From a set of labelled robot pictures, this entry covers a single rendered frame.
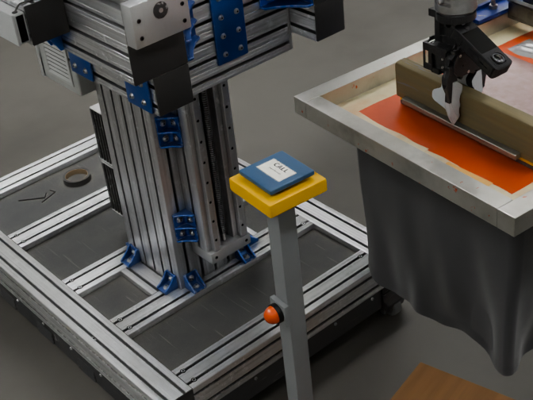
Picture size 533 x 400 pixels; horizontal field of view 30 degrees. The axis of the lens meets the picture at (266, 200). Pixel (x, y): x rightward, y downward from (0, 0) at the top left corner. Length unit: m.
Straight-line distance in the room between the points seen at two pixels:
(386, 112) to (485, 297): 0.41
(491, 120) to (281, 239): 0.44
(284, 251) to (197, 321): 0.83
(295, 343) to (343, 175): 1.60
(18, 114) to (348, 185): 1.53
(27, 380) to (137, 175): 0.70
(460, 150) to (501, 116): 0.12
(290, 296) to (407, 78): 0.48
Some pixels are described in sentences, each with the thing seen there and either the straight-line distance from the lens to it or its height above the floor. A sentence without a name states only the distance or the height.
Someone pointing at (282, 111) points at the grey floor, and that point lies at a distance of 4.00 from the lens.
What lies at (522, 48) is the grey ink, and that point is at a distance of 2.23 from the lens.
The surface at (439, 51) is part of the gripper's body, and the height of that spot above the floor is 1.13.
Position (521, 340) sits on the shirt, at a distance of 2.00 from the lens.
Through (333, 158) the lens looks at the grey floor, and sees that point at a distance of 3.66.
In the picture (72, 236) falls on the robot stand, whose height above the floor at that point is 0.21.
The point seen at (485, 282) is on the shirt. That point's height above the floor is 0.71.
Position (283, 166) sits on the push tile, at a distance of 1.81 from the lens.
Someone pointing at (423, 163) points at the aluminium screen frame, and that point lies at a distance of 1.76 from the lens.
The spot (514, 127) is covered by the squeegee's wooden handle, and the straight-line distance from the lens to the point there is 1.78.
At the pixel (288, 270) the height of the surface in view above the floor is 0.76.
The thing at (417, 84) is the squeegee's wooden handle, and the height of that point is 1.03.
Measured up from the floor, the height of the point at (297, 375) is 0.48.
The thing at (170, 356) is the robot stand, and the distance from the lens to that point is 2.58.
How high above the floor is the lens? 1.93
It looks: 34 degrees down
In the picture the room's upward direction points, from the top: 7 degrees counter-clockwise
